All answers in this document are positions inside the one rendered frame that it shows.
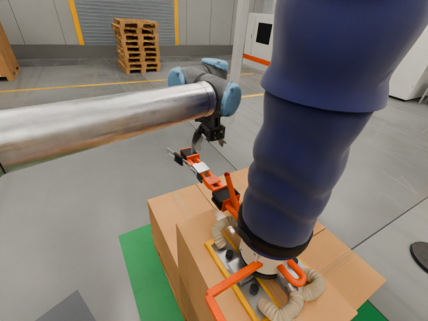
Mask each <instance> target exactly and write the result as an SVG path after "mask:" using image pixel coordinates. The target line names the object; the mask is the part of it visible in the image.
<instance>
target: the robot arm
mask: <svg viewBox="0 0 428 321"><path fill-rule="evenodd" d="M227 73H228V63H227V62H226V61H223V60H220V59H213V58H203V59H202V61H201V64H196V65H191V66H183V67H180V66H178V67H177V68H173V69H171V70H170V72H169V74H168V87H161V88H156V89H147V90H139V91H134V92H125V93H120V94H112V95H107V96H97V97H89V98H84V99H75V100H70V101H62V102H57V103H48V104H39V105H34V106H26V107H21V108H12V109H7V110H0V177H2V176H3V175H5V174H6V173H10V172H13V171H17V170H20V169H24V168H28V167H31V166H35V165H37V164H41V163H44V162H48V161H52V160H55V159H59V158H61V157H65V156H68V155H73V154H75V153H79V152H83V151H86V150H90V149H93V148H97V147H99V146H103V145H107V144H110V143H114V142H117V141H121V140H123V139H127V138H131V137H135V136H138V135H141V134H145V133H148V132H152V131H156V130H159V129H162V128H165V127H169V126H172V125H176V124H180V123H183V122H187V121H189V120H193V119H195V122H201V123H200V124H199V127H198V128H197V129H196V131H195V132H194V135H193V138H192V146H191V154H192V155H193V154H194V152H195V151H196V150H198V151H200V150H201V149H202V145H201V142H202V140H203V136H202V133H203V134H204V135H205V136H206V140H207V141H208V142H210V141H216V140H218V143H219V144H220V146H221V147H223V145H224V143H225V144H227V143H226V141H225V140H224V137H225V126H224V125H222V124H221V123H220V117H230V116H232V115H233V114H234V113H235V112H236V110H237V109H238V107H239V104H240V102H241V95H242V93H241V88H240V86H239V85H238V84H235V83H234V82H232V81H231V82H230V81H228V80H227Z"/></svg>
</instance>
